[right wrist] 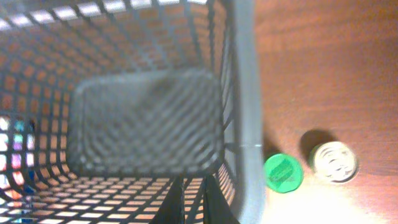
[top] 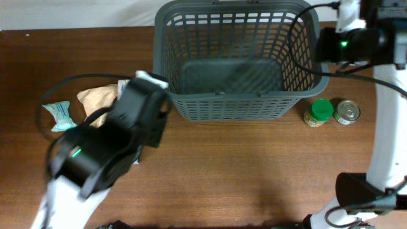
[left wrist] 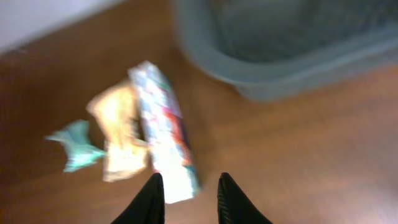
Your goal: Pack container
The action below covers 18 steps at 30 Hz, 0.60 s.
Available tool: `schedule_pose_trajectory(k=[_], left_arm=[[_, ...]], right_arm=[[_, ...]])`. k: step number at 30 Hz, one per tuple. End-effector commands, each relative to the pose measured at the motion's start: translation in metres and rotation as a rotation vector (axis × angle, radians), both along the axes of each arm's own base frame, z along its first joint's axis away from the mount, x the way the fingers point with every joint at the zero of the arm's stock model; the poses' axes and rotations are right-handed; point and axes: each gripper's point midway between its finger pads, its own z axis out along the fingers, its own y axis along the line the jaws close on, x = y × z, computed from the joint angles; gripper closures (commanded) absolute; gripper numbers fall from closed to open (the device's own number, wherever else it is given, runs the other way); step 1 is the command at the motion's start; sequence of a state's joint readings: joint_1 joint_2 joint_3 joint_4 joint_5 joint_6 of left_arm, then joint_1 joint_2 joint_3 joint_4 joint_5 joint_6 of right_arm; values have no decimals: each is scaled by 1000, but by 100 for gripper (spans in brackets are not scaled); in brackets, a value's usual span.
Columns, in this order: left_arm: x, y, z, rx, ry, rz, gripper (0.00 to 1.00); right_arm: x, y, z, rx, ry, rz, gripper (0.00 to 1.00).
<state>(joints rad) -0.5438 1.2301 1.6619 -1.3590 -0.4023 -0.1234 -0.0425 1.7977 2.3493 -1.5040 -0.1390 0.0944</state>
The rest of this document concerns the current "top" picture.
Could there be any tan paper pouch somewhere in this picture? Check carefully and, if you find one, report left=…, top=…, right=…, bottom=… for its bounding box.
left=77, top=84, right=118, bottom=117

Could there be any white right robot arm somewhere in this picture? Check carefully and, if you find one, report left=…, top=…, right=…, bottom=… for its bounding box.
left=303, top=1, right=406, bottom=228

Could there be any green lid jar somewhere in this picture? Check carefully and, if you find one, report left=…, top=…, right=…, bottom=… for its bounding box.
left=303, top=99, right=335, bottom=127

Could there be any silver tin can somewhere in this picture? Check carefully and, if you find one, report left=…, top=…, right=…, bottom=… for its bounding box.
left=334, top=100, right=361, bottom=125

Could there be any multicolour tissue pack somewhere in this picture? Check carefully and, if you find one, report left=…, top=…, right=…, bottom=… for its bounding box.
left=117, top=80, right=130, bottom=100

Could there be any grey plastic basket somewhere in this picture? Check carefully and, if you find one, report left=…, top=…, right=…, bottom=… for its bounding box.
left=153, top=1, right=329, bottom=121

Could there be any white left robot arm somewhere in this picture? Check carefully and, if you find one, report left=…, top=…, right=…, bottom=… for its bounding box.
left=32, top=71, right=172, bottom=228

